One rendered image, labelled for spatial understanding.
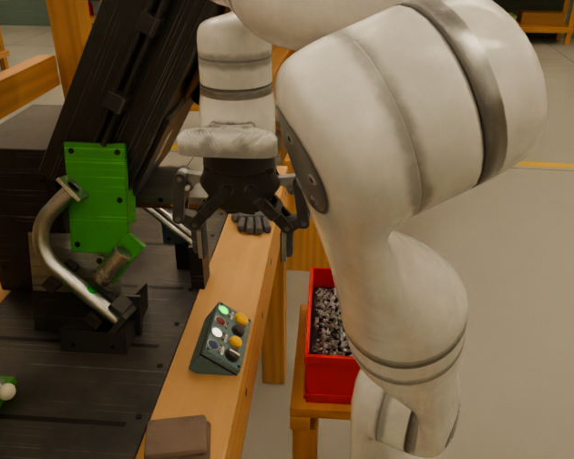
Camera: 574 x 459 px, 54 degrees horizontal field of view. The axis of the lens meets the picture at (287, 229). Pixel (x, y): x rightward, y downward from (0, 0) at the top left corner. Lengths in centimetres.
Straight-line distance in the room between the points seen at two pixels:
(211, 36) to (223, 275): 87
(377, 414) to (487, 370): 196
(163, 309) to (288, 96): 104
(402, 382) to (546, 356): 228
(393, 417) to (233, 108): 34
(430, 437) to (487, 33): 41
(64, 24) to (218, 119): 137
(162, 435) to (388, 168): 77
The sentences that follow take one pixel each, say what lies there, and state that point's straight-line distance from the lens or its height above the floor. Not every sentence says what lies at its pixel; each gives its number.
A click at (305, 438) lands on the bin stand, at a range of 122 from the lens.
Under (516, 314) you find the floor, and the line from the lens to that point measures 291.
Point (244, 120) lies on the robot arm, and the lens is 54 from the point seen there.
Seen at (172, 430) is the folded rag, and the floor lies 93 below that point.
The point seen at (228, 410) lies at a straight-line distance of 101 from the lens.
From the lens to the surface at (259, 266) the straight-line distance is 137.
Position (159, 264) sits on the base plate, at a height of 90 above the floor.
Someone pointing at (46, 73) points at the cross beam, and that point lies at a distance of 186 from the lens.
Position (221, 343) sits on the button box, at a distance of 108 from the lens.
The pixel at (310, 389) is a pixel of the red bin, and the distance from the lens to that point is 114.
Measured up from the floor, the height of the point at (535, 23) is 29.
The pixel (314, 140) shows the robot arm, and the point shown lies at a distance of 23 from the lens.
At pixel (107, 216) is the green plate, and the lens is 112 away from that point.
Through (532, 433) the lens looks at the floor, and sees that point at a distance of 235.
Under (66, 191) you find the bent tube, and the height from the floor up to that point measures 120.
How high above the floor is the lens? 163
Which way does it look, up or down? 29 degrees down
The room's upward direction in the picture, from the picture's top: straight up
